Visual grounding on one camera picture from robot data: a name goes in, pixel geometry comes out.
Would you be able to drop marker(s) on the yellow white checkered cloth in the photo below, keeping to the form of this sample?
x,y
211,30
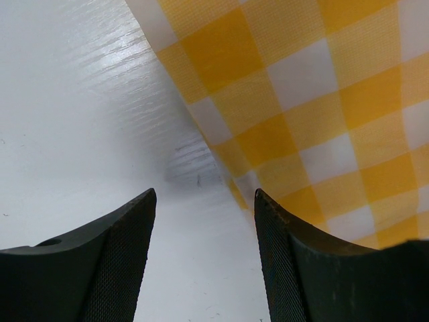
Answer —
x,y
322,104

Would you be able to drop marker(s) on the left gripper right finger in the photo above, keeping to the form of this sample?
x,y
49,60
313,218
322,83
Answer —
x,y
310,275

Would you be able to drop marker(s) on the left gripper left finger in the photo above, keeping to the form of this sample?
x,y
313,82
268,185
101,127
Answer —
x,y
92,273

